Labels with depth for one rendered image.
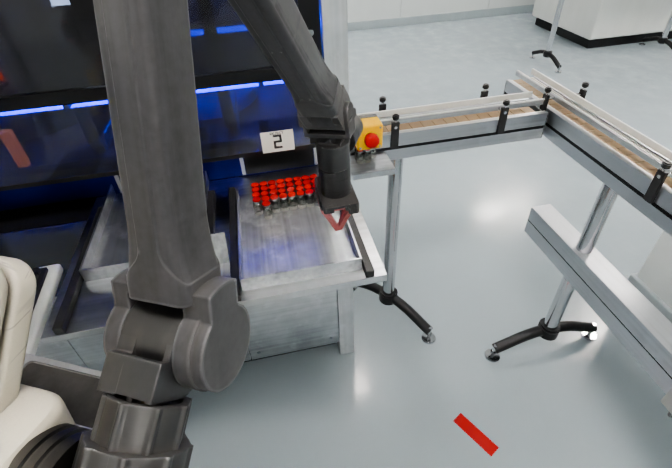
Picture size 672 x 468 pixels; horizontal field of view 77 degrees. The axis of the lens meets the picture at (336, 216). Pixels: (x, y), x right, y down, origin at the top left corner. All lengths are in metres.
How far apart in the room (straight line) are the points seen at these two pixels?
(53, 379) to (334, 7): 0.87
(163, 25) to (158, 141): 0.08
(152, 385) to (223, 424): 1.41
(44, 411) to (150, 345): 0.11
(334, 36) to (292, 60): 0.52
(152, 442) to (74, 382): 0.33
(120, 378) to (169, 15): 0.28
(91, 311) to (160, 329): 0.64
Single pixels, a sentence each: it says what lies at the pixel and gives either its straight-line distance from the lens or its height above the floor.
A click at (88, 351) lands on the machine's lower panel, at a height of 0.33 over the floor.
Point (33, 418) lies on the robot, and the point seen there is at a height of 1.22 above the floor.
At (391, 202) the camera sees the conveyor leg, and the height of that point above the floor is 0.64.
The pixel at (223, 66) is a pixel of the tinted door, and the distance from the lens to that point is 1.07.
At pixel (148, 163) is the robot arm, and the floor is 1.40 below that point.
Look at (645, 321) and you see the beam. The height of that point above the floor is 0.55.
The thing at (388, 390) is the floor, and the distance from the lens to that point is 1.78.
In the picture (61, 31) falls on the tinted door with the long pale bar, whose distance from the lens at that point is 1.11.
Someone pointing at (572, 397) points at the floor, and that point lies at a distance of 1.94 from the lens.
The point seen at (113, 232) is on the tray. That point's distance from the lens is 1.20.
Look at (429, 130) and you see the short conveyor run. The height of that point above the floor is 0.93.
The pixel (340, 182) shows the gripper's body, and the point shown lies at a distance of 0.75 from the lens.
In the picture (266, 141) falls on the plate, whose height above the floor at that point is 1.02.
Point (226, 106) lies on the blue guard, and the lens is 1.10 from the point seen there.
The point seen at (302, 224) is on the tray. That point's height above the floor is 0.88.
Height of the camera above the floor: 1.56
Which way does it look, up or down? 39 degrees down
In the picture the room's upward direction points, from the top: 3 degrees counter-clockwise
